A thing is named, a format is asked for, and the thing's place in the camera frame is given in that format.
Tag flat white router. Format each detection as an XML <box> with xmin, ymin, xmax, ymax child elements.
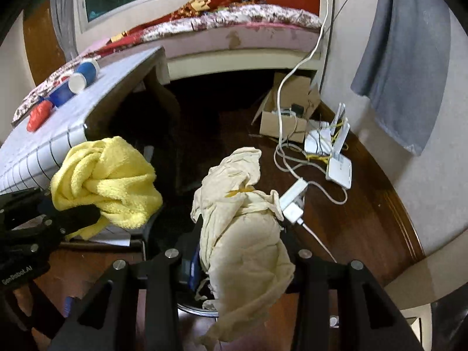
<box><xmin>325</xmin><ymin>122</ymin><xmax>354</xmax><ymax>190</ymax></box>

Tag white power strip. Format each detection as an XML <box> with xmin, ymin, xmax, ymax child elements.
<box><xmin>279</xmin><ymin>178</ymin><xmax>308</xmax><ymax>226</ymax></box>

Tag short white charging cable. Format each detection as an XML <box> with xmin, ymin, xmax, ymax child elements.
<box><xmin>299</xmin><ymin>219</ymin><xmax>338</xmax><ymax>264</ymax></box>

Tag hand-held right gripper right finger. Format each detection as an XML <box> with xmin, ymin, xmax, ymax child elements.
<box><xmin>281</xmin><ymin>226</ymin><xmax>425</xmax><ymax>351</ymax></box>

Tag cardboard box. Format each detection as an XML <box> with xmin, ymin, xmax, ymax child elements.
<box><xmin>252</xmin><ymin>72</ymin><xmax>322</xmax><ymax>144</ymax></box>

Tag red crumpled wrapper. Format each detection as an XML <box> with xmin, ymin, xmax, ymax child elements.
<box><xmin>27</xmin><ymin>100</ymin><xmax>54</xmax><ymax>133</ymax></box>

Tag long white cable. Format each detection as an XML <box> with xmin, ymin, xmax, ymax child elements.
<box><xmin>274</xmin><ymin>0</ymin><xmax>349</xmax><ymax>205</ymax></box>

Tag white paper sheet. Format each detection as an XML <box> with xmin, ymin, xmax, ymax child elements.
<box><xmin>69</xmin><ymin>226</ymin><xmax>132</xmax><ymax>248</ymax></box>

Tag blue paper cup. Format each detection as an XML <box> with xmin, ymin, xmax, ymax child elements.
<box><xmin>47</xmin><ymin>81</ymin><xmax>76</xmax><ymax>109</ymax></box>
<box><xmin>69</xmin><ymin>58</ymin><xmax>100</xmax><ymax>94</ymax></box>

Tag red patterned blanket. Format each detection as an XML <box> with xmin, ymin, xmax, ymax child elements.
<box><xmin>106</xmin><ymin>0</ymin><xmax>258</xmax><ymax>46</ymax></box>

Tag mattress with floral sheet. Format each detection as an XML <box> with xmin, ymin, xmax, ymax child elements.
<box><xmin>12</xmin><ymin>2</ymin><xmax>324</xmax><ymax>128</ymax></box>

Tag black bin with metal rim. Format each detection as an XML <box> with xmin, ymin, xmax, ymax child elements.
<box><xmin>141</xmin><ymin>205</ymin><xmax>293</xmax><ymax>317</ymax></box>

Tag grey hanging cloth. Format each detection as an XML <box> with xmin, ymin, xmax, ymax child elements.
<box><xmin>350</xmin><ymin>0</ymin><xmax>451</xmax><ymax>156</ymax></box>

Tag white router with antennas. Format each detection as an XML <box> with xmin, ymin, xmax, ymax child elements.
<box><xmin>304</xmin><ymin>102</ymin><xmax>347</xmax><ymax>156</ymax></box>

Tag dark round object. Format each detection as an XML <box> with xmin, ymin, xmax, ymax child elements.
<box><xmin>431</xmin><ymin>294</ymin><xmax>468</xmax><ymax>351</ymax></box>

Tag yellow network cable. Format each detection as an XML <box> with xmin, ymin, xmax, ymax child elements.
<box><xmin>305</xmin><ymin>116</ymin><xmax>349</xmax><ymax>162</ymax></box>

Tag white bed frame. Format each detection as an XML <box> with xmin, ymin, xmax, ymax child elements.
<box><xmin>166</xmin><ymin>48</ymin><xmax>327</xmax><ymax>82</ymax></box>

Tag table with white grid tablecloth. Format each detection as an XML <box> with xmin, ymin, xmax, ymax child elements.
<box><xmin>0</xmin><ymin>46</ymin><xmax>171</xmax><ymax>195</ymax></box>

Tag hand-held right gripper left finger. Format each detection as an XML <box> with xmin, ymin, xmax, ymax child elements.
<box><xmin>47</xmin><ymin>225</ymin><xmax>202</xmax><ymax>351</ymax></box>

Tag yellow towel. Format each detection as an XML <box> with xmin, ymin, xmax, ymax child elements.
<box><xmin>50</xmin><ymin>136</ymin><xmax>163</xmax><ymax>241</ymax></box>

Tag grey curtain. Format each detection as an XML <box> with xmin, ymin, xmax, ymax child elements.
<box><xmin>49</xmin><ymin>0</ymin><xmax>80</xmax><ymax>63</ymax></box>

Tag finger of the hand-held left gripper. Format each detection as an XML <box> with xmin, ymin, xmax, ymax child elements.
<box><xmin>36</xmin><ymin>204</ymin><xmax>102</xmax><ymax>238</ymax></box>
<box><xmin>0</xmin><ymin>187</ymin><xmax>52</xmax><ymax>229</ymax></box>

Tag beige cloth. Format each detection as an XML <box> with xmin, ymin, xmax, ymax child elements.
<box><xmin>191</xmin><ymin>147</ymin><xmax>296</xmax><ymax>351</ymax></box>

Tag brown wooden door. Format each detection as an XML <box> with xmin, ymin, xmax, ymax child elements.
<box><xmin>23</xmin><ymin>0</ymin><xmax>68</xmax><ymax>85</ymax></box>

